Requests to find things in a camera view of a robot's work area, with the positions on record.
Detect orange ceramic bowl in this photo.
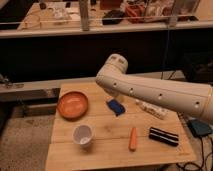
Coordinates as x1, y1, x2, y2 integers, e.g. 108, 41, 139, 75
57, 91, 89, 120

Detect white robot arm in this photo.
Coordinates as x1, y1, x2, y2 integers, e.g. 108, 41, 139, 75
95, 54, 213, 125

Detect blue sponge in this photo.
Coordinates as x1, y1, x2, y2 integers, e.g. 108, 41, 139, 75
106, 99, 125, 116

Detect wooden table board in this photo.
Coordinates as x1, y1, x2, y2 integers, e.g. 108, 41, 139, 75
45, 82, 196, 171

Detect white paper cup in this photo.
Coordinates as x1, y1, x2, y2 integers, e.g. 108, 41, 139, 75
72, 125, 93, 148

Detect orange carrot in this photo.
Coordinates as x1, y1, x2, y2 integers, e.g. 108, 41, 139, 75
129, 127, 137, 151

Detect black bag on bench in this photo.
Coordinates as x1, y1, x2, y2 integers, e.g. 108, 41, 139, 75
102, 10, 125, 25

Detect black striped eraser block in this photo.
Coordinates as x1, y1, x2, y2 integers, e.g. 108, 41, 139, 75
149, 127, 179, 147

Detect red orange tool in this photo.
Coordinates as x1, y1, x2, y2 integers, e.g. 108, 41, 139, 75
125, 4, 145, 23

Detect dark power box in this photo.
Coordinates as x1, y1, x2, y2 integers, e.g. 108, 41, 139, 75
187, 119, 213, 137

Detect metal frame post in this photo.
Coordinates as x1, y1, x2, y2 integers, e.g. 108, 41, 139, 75
79, 0, 89, 31

